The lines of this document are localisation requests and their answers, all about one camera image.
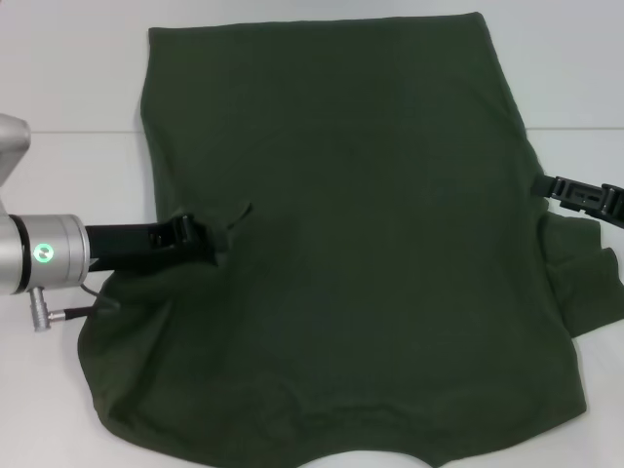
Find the dark green t-shirt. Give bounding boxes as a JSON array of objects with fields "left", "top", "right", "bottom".
[{"left": 77, "top": 12, "right": 624, "bottom": 468}]

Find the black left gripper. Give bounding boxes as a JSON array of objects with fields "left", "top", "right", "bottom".
[{"left": 85, "top": 213, "right": 219, "bottom": 275}]

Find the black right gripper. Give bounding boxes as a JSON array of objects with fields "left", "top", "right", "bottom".
[{"left": 533, "top": 175, "right": 624, "bottom": 228}]

